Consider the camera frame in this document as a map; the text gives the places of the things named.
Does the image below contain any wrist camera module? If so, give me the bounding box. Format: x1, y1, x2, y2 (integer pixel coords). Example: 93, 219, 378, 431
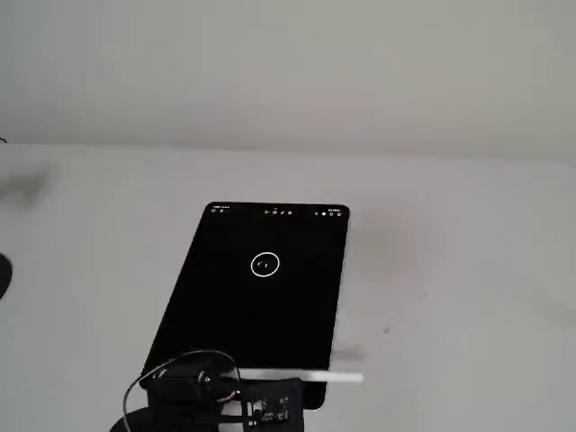
240, 377, 306, 432

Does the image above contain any black round object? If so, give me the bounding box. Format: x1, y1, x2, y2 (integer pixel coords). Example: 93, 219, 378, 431
0, 252, 14, 301

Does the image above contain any black screen silver tablet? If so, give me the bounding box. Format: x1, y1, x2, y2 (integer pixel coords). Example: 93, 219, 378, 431
139, 202, 351, 411

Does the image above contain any white stylus pen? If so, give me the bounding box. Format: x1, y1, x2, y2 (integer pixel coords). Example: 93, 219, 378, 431
237, 367, 365, 385

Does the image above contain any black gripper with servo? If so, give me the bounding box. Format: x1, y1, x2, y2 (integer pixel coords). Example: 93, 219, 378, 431
144, 359, 244, 418

